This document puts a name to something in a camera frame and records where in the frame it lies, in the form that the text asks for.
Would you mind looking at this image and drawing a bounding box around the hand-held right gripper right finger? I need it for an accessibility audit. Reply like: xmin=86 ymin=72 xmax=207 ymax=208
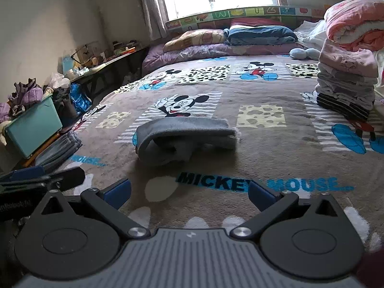
xmin=229 ymin=180 xmax=346 ymax=241

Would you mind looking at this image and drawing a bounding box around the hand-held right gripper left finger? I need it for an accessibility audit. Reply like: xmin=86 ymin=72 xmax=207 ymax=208
xmin=37 ymin=178 xmax=150 ymax=241

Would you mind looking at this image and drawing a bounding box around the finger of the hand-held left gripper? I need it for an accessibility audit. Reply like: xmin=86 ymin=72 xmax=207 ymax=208
xmin=0 ymin=166 xmax=46 ymax=184
xmin=36 ymin=167 xmax=86 ymax=191

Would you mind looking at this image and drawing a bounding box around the grey fleece garment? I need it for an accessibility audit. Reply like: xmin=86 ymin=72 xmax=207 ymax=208
xmin=133 ymin=117 xmax=239 ymax=167

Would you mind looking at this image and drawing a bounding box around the folded grey clothes pile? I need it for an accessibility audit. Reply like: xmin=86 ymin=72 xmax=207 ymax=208
xmin=34 ymin=131 xmax=83 ymax=168

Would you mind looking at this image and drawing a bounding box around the dark clothes heap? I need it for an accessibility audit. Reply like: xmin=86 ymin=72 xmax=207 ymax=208
xmin=43 ymin=85 xmax=78 ymax=126

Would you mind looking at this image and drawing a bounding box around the stack of folded clothes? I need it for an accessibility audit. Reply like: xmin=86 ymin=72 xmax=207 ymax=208
xmin=315 ymin=37 xmax=380 ymax=122

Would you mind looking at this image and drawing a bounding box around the cartoon printed brown blanket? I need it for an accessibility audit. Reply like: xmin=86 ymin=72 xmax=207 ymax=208
xmin=0 ymin=52 xmax=384 ymax=252

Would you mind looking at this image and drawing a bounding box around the teal storage box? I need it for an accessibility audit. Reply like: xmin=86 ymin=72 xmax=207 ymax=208
xmin=4 ymin=96 xmax=63 ymax=159

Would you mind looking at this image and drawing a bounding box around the blue plastic bag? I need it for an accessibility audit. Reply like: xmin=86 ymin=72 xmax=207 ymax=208
xmin=70 ymin=83 xmax=92 ymax=116

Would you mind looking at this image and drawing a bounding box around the purple padded jacket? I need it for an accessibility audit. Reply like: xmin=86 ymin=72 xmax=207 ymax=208
xmin=7 ymin=78 xmax=44 ymax=111

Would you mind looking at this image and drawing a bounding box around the white plastic bag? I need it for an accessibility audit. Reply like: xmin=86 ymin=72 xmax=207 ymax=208
xmin=45 ymin=72 xmax=71 ymax=89

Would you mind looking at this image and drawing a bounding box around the cluttered side shelf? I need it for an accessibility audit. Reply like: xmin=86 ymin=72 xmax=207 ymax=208
xmin=61 ymin=40 xmax=149 ymax=78

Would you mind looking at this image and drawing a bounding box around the dark red cloth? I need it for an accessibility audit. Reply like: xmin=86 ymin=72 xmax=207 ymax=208
xmin=354 ymin=249 xmax=384 ymax=288

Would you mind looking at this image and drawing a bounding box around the light blue plush toy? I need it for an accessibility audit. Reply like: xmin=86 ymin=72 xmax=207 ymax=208
xmin=288 ymin=47 xmax=321 ymax=60

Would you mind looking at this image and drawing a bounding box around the blue folded cloth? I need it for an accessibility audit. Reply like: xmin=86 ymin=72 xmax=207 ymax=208
xmin=223 ymin=25 xmax=297 ymax=46

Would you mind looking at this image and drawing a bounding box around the white crumpled cloth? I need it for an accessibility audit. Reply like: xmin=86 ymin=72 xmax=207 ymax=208
xmin=294 ymin=20 xmax=329 ymax=51

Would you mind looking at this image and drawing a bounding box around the cartoon printed orange pillow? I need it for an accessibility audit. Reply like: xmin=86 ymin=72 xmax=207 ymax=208
xmin=163 ymin=29 xmax=228 ymax=52

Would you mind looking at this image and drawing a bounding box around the red pillow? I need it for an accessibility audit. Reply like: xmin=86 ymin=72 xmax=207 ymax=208
xmin=229 ymin=17 xmax=284 ymax=28

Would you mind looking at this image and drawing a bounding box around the colourful puzzle mat headboard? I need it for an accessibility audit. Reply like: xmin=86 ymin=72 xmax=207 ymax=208
xmin=165 ymin=4 xmax=333 ymax=32

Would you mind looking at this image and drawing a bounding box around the curtain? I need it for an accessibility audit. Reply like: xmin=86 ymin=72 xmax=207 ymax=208
xmin=136 ymin=0 xmax=168 ymax=41

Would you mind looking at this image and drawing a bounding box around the rolled pink quilt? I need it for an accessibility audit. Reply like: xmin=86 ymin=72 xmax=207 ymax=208
xmin=323 ymin=0 xmax=384 ymax=51

